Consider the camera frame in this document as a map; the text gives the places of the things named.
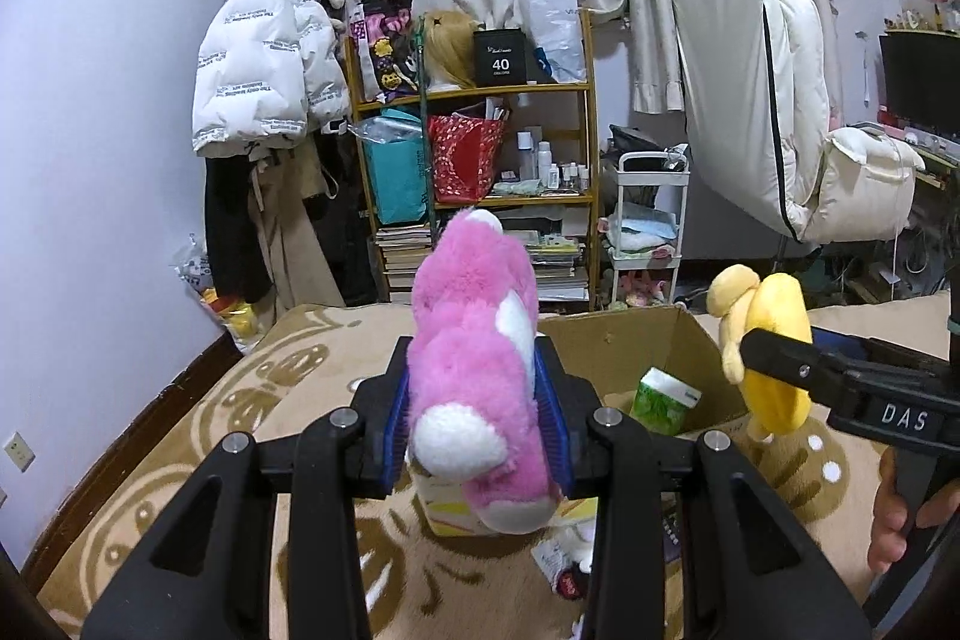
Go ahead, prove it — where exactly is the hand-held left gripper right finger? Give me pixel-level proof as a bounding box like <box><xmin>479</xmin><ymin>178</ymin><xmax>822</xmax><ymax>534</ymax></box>
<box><xmin>534</xmin><ymin>336</ymin><xmax>875</xmax><ymax>640</ymax></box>

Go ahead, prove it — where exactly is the clear plastic bag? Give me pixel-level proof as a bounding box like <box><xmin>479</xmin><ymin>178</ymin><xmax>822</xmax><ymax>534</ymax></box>
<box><xmin>521</xmin><ymin>0</ymin><xmax>587</xmax><ymax>85</ymax></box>

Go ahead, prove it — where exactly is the colourful printed bag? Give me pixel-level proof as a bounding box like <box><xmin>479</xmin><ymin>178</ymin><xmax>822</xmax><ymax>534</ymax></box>
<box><xmin>350</xmin><ymin>0</ymin><xmax>421</xmax><ymax>103</ymax></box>

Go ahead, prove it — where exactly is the black monitor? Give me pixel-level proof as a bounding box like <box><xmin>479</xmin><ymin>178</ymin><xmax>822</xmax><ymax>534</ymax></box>
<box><xmin>879</xmin><ymin>31</ymin><xmax>960</xmax><ymax>140</ymax></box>

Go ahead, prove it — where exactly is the green tissue pack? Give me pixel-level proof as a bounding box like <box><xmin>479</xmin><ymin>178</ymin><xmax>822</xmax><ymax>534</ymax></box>
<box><xmin>630</xmin><ymin>367</ymin><xmax>704</xmax><ymax>437</ymax></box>

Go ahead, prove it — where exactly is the wall socket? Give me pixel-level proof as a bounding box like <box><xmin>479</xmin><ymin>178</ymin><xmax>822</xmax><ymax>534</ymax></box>
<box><xmin>6</xmin><ymin>431</ymin><xmax>36</xmax><ymax>472</ymax></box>

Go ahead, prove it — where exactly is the yellow plush toy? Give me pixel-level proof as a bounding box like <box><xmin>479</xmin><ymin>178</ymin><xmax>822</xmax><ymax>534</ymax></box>
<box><xmin>706</xmin><ymin>264</ymin><xmax>816</xmax><ymax>444</ymax></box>

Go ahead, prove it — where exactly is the white cushion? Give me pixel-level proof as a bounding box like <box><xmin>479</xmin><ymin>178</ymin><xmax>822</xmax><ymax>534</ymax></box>
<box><xmin>802</xmin><ymin>126</ymin><xmax>927</xmax><ymax>245</ymax></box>

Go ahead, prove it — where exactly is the white trolley cart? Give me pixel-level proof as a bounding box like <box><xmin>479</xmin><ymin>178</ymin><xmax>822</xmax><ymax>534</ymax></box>
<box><xmin>600</xmin><ymin>124</ymin><xmax>691</xmax><ymax>311</ymax></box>

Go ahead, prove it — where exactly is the person's right hand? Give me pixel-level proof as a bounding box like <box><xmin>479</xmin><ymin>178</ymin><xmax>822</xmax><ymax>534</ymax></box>
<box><xmin>868</xmin><ymin>449</ymin><xmax>960</xmax><ymax>575</ymax></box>

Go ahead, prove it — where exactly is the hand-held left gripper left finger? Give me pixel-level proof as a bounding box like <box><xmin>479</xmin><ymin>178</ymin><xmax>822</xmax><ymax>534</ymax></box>
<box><xmin>79</xmin><ymin>336</ymin><xmax>415</xmax><ymax>640</ymax></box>

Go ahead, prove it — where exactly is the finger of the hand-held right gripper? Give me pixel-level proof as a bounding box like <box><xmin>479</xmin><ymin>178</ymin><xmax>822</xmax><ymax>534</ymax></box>
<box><xmin>739</xmin><ymin>328</ymin><xmax>871</xmax><ymax>417</ymax></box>

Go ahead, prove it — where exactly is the brown cardboard box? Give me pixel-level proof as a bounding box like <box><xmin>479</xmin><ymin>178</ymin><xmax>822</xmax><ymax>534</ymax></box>
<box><xmin>537</xmin><ymin>304</ymin><xmax>753</xmax><ymax>440</ymax></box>

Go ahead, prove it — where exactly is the red patterned gift bag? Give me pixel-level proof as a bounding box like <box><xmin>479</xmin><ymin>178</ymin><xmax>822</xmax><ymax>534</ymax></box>
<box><xmin>427</xmin><ymin>113</ymin><xmax>507</xmax><ymax>205</ymax></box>

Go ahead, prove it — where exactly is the blonde wig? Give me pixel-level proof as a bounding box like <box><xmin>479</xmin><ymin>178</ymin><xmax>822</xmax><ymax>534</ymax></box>
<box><xmin>417</xmin><ymin>8</ymin><xmax>481</xmax><ymax>90</ymax></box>

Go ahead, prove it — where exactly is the wooden shelf rack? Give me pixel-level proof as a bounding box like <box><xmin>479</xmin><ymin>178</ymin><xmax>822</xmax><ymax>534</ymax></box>
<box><xmin>343</xmin><ymin>8</ymin><xmax>602</xmax><ymax>311</ymax></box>

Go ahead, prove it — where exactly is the white yellow box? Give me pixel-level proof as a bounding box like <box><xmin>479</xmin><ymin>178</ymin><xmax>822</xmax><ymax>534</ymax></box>
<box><xmin>409</xmin><ymin>452</ymin><xmax>563</xmax><ymax>538</ymax></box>

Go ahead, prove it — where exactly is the stack of books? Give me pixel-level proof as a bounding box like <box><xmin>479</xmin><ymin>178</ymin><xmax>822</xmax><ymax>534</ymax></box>
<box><xmin>373</xmin><ymin>221</ymin><xmax>590</xmax><ymax>304</ymax></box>

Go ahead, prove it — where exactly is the beige hanging coat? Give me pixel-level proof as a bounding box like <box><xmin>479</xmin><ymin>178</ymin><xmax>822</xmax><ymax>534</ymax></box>
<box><xmin>247</xmin><ymin>141</ymin><xmax>346</xmax><ymax>322</ymax></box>

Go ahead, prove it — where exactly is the group of small bottles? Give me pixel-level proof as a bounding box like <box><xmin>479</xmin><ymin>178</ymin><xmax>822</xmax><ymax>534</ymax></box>
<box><xmin>516</xmin><ymin>128</ymin><xmax>590</xmax><ymax>193</ymax></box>

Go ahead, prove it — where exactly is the black hanging garment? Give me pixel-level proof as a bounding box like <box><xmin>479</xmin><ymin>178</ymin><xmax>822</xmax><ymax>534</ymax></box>
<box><xmin>204</xmin><ymin>149</ymin><xmax>275</xmax><ymax>305</ymax></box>

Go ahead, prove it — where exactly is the black box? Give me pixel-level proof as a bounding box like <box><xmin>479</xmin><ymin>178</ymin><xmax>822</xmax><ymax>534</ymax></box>
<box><xmin>472</xmin><ymin>29</ymin><xmax>533</xmax><ymax>87</ymax></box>

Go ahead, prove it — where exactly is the beige patterned blanket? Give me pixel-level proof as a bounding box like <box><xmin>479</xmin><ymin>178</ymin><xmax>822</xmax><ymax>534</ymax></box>
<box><xmin>19</xmin><ymin>291</ymin><xmax>960</xmax><ymax>640</ymax></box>

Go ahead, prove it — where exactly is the teal shopping bag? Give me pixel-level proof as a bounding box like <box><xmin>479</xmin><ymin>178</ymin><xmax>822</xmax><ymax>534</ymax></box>
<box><xmin>349</xmin><ymin>107</ymin><xmax>430</xmax><ymax>226</ymax></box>

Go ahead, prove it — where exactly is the small red white packet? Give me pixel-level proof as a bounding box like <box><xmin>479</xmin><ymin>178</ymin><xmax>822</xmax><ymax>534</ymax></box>
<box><xmin>532</xmin><ymin>524</ymin><xmax>597</xmax><ymax>602</ymax></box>

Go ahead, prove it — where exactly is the white puffer jacket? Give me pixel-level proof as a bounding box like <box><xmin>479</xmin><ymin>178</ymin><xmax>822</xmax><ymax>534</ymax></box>
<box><xmin>191</xmin><ymin>0</ymin><xmax>352</xmax><ymax>155</ymax></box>

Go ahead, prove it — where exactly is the pink white plush toy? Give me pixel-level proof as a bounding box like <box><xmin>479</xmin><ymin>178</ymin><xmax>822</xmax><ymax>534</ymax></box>
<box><xmin>407</xmin><ymin>206</ymin><xmax>563</xmax><ymax>534</ymax></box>

